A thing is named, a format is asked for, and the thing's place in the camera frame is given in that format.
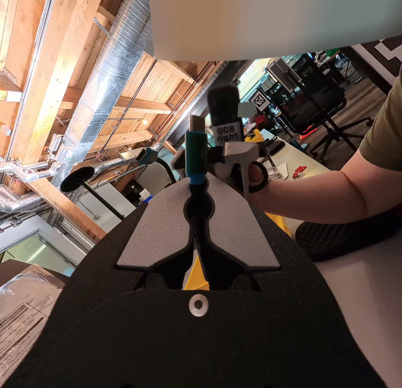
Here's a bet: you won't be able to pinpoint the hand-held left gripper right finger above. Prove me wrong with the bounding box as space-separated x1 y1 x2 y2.
204 174 281 290

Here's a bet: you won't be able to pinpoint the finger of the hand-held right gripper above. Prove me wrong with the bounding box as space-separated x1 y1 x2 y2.
171 149 189 179

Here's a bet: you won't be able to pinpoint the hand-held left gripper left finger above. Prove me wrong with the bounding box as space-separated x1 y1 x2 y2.
116 178 194 291

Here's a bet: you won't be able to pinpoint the braided black hdmi cable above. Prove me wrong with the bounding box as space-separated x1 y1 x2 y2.
120 115 210 290

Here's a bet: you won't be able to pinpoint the yellow plastic bin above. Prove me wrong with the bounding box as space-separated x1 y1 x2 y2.
183 211 293 291

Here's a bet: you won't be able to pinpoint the person's right hand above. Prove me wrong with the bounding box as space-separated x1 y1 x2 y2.
243 164 303 216

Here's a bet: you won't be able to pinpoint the printed square marker sign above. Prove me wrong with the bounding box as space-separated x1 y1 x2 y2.
249 90 271 111

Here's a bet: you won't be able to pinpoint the white desktop stand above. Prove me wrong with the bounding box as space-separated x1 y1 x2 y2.
264 137 288 181

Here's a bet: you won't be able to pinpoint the black pole stand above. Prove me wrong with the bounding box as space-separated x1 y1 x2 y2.
60 166 125 221

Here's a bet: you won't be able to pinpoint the wooden beam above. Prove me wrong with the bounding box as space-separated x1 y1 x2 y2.
23 176 107 243

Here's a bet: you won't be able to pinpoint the black quilted wrist rest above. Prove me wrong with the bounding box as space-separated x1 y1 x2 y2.
295 210 402 263

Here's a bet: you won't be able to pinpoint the insulated silver pipes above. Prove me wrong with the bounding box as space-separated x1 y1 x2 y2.
0 156 60 213

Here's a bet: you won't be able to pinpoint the instruction sheet in plastic sleeve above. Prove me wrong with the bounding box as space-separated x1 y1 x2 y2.
0 266 63 377

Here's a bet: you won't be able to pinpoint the olive green shirt sleeve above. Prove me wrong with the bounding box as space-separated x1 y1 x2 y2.
359 63 402 182

